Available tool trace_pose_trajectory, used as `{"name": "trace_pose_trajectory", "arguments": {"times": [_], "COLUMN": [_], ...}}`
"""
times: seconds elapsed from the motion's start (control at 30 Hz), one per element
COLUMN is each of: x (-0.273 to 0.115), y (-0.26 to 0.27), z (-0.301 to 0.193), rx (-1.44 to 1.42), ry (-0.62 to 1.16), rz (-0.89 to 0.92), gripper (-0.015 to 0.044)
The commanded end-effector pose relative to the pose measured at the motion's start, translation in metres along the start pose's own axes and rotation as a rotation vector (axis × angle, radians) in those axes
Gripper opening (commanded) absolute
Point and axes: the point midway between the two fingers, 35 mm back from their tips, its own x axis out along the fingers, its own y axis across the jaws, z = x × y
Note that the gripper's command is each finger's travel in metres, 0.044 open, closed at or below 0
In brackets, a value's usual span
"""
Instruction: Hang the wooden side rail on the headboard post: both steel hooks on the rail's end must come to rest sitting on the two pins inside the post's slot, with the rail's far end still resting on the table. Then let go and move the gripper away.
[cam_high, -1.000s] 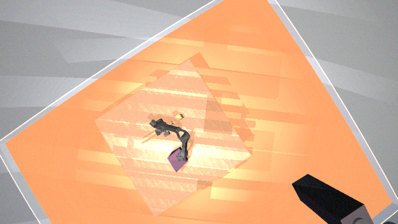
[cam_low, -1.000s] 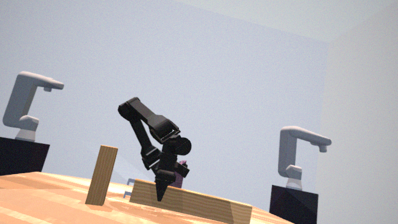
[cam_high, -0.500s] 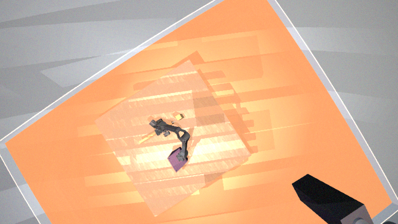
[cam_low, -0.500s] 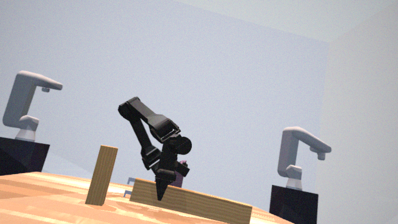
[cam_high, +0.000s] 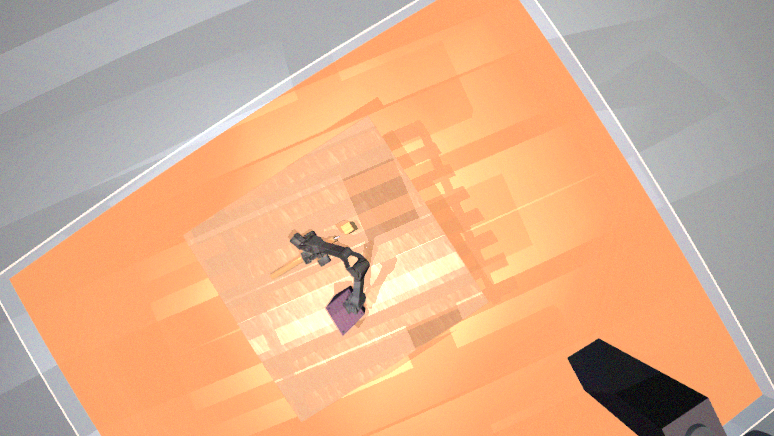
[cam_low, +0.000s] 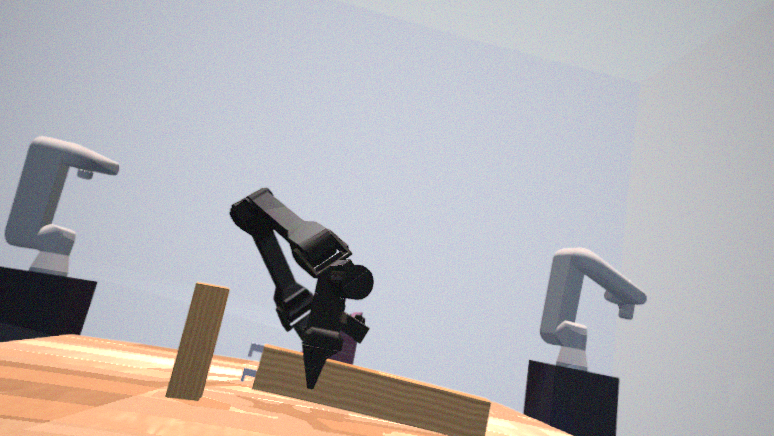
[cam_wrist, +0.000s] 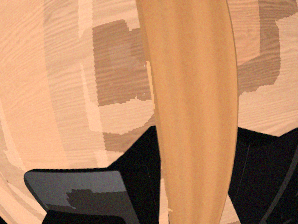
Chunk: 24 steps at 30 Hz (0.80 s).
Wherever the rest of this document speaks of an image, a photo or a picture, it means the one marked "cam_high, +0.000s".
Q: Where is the wooden rail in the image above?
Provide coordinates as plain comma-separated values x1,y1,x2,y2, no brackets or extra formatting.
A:
270,236,338,279

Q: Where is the brown wooden post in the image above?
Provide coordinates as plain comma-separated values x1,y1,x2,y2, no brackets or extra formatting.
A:
340,221,358,235

